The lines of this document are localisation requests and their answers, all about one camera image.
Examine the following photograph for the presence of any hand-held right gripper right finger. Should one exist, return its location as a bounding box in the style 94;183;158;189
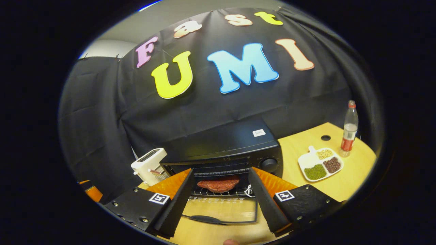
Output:
248;167;343;235

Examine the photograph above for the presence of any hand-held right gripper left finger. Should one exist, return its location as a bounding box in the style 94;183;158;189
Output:
104;168;194;239

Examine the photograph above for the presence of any red-brown meat piece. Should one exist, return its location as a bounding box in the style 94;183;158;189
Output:
197;177;240;193

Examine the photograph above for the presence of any black electric oven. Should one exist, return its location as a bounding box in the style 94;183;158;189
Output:
160;119;284;225

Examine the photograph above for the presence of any white toaster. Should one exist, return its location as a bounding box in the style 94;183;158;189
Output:
131;148;168;186

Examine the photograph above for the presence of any white divided bean dish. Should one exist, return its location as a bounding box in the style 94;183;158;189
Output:
298;146;344;182

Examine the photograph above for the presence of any clear bottle with red label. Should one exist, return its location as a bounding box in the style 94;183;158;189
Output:
339;100;359;158

